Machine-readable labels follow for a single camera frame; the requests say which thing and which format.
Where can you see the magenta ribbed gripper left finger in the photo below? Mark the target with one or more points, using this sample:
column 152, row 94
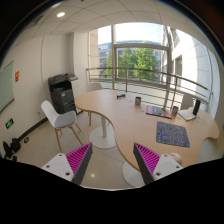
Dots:
column 71, row 166

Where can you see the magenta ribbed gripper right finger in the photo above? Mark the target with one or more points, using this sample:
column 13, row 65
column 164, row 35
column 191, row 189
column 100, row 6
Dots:
column 152, row 165

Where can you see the beige computer mouse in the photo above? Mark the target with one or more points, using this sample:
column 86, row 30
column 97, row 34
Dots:
column 176, row 157

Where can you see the dark patterned mouse pad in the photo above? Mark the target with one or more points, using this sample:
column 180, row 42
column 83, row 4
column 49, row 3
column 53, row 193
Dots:
column 172, row 134

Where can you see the curved wooden table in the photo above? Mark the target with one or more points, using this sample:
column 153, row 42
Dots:
column 131, row 124

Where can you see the white chair with wooden legs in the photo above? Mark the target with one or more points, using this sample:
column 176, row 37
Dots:
column 60, row 121

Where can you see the dark can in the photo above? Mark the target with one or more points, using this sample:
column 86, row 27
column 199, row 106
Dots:
column 174, row 110

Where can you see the white laptop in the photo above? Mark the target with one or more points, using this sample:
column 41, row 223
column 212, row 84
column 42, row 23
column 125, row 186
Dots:
column 191, row 112

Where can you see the dark mug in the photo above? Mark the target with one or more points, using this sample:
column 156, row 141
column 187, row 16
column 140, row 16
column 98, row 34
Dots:
column 137, row 101

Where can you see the white chair at right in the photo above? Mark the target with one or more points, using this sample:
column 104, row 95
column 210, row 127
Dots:
column 187, row 101

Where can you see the green exit sign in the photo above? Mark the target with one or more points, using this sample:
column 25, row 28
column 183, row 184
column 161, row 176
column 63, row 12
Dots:
column 9, row 123

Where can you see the small black box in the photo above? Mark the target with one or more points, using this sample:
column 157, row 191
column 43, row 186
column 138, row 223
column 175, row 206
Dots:
column 119, row 96

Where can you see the black office printer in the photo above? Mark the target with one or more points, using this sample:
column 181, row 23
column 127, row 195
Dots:
column 61, row 92

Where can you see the white chair behind table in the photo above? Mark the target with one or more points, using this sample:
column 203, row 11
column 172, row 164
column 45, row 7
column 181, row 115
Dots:
column 93, row 87

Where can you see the metal window railing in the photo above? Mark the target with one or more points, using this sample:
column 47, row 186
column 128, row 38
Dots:
column 154, row 87

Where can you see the round ceiling light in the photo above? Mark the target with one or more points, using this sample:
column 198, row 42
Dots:
column 61, row 14

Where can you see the red wall notice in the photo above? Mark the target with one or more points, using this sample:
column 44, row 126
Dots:
column 17, row 76

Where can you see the green wall whiteboard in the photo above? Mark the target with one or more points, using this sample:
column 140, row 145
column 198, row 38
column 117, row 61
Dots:
column 6, row 87

